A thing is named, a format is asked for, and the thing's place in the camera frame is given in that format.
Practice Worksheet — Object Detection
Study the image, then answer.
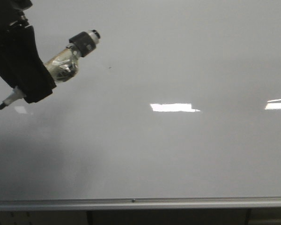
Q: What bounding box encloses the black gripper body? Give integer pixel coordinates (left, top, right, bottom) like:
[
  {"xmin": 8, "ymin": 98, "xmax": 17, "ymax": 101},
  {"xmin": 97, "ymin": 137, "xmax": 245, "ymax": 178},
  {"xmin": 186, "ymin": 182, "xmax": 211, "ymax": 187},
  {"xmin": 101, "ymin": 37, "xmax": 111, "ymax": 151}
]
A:
[{"xmin": 0, "ymin": 0, "xmax": 33, "ymax": 33}]

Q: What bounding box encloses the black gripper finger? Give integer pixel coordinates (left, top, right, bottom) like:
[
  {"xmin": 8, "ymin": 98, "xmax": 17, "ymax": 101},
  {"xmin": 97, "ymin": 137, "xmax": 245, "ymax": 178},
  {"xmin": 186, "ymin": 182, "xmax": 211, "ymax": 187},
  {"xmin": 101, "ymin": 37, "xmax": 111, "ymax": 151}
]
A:
[{"xmin": 0, "ymin": 26, "xmax": 56, "ymax": 104}]

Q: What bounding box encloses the taped whiteboard marker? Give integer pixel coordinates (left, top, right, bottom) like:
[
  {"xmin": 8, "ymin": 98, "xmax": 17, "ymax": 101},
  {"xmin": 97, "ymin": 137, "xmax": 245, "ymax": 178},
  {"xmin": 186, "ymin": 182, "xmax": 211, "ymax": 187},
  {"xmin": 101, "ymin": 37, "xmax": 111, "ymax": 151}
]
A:
[{"xmin": 0, "ymin": 30, "xmax": 101, "ymax": 110}]

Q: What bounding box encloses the white whiteboard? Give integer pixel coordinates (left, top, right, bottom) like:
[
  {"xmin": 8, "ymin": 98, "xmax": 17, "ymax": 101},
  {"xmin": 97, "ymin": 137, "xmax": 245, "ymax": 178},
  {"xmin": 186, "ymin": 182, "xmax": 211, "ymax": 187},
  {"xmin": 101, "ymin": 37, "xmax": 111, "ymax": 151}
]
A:
[{"xmin": 0, "ymin": 0, "xmax": 281, "ymax": 211}]

